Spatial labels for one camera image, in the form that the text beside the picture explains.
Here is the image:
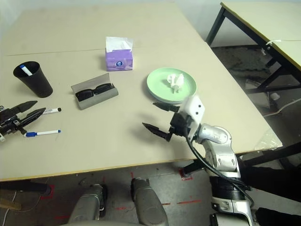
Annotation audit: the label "clear plastic bag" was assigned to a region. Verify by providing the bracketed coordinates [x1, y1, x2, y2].
[253, 130, 280, 152]

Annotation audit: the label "white tie on side table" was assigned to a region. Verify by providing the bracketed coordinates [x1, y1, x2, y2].
[261, 39, 283, 57]

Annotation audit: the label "white marker blue clip cap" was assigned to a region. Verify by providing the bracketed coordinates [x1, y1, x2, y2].
[23, 129, 62, 138]

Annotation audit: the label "bystander leg black trousers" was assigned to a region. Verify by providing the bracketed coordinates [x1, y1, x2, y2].
[254, 206, 301, 226]
[239, 164, 301, 203]

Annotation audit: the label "thick white floor cable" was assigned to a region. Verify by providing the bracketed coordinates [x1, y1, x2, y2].
[262, 98, 301, 118]

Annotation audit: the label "green plate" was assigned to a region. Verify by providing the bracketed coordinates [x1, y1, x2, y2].
[146, 67, 198, 103]

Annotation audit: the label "light grey robot waist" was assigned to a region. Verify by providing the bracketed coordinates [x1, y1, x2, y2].
[58, 219, 143, 226]

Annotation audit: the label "grey robot leg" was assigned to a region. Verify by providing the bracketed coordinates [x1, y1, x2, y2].
[130, 178, 170, 226]
[68, 183, 109, 226]

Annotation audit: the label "white marker blue end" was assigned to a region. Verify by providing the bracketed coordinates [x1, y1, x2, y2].
[19, 64, 34, 77]

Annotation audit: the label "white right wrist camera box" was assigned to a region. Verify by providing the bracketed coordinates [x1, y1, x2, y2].
[179, 95, 205, 140]

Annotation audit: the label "grey robot left leg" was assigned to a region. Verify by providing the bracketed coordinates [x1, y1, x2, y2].
[68, 183, 109, 226]

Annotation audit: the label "grey robot right leg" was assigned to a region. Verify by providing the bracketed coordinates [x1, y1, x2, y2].
[130, 178, 170, 226]

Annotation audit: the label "black table leg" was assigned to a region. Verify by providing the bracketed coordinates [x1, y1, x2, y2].
[182, 138, 301, 178]

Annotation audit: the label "grey glasses case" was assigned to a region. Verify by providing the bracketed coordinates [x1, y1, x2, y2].
[71, 73, 119, 111]

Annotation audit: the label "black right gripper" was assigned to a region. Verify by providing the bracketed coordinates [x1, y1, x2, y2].
[142, 101, 200, 143]

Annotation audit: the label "side table with black legs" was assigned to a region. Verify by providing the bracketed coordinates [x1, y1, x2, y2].
[205, 1, 301, 95]

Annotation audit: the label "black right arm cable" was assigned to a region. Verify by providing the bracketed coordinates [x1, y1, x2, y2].
[184, 126, 255, 208]

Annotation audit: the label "thin white floor cable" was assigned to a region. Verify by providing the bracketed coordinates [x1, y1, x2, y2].
[4, 190, 19, 226]

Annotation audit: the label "wooden plank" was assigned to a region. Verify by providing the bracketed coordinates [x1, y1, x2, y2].
[0, 199, 22, 212]

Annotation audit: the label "black plastic cup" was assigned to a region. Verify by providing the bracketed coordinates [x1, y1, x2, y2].
[13, 61, 54, 98]

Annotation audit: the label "white tissue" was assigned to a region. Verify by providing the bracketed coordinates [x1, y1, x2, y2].
[164, 73, 185, 94]

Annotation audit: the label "purple tissue box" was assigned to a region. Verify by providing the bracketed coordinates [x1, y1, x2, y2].
[104, 36, 135, 72]

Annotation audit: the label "whiteboard marker black cap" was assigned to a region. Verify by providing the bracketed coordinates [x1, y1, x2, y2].
[41, 107, 63, 116]

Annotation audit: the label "black sunglasses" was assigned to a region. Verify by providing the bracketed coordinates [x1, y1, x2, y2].
[75, 82, 114, 103]

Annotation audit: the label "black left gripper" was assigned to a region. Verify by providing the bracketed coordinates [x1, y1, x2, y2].
[0, 100, 47, 137]

